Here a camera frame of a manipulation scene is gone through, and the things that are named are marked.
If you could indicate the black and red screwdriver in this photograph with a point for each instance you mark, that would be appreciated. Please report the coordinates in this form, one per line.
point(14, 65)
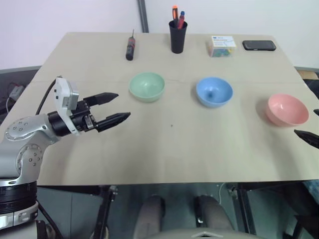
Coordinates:
point(130, 48)

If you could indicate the blue bowl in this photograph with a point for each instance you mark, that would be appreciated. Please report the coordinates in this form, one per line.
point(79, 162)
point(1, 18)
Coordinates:
point(214, 92)

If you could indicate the black pen cup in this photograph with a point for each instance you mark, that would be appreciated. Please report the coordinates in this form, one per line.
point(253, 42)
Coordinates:
point(178, 39)

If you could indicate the white power adapter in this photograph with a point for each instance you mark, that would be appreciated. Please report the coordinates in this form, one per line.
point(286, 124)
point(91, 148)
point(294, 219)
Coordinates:
point(16, 92)

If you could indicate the grey robot torso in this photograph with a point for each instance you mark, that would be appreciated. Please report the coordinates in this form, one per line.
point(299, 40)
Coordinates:
point(199, 234)

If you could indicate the brown cardboard box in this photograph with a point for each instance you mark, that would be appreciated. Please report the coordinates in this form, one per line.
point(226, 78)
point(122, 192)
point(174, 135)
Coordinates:
point(309, 74)

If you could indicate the pink-red bowl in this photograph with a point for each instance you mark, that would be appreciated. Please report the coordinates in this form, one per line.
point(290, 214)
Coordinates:
point(286, 109)

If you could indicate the black phone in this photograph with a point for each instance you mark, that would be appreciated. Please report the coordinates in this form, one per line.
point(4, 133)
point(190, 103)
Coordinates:
point(259, 45)

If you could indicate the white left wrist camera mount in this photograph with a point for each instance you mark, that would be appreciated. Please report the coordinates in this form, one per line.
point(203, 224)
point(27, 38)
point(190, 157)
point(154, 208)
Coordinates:
point(62, 89)

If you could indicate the red pen with blue cap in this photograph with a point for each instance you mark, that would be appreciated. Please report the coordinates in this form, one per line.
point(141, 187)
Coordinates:
point(181, 18)

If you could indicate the grey wall pole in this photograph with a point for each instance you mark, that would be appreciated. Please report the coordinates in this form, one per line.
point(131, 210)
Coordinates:
point(143, 15)

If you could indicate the black table leg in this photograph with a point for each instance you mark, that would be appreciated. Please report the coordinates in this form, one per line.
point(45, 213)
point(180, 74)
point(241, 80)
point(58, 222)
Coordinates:
point(103, 211)
point(243, 211)

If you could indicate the dark rounded robot leg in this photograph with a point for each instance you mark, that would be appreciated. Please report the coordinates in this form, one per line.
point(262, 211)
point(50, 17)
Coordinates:
point(214, 214)
point(148, 216)

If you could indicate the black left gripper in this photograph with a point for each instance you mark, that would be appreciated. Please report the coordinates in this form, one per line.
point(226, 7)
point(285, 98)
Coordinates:
point(82, 119)

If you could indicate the clear box of coloured pins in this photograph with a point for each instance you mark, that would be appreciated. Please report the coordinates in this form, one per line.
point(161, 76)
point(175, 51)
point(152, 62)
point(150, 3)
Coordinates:
point(221, 46)

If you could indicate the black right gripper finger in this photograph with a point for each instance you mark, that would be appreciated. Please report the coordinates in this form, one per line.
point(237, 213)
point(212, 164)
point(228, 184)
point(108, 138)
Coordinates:
point(309, 138)
point(316, 111)

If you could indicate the green bowl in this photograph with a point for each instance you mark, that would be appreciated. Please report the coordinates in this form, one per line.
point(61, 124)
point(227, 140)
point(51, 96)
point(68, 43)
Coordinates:
point(146, 85)

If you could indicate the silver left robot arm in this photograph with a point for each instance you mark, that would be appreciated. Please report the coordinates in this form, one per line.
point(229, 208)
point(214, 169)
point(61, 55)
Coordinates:
point(27, 127)

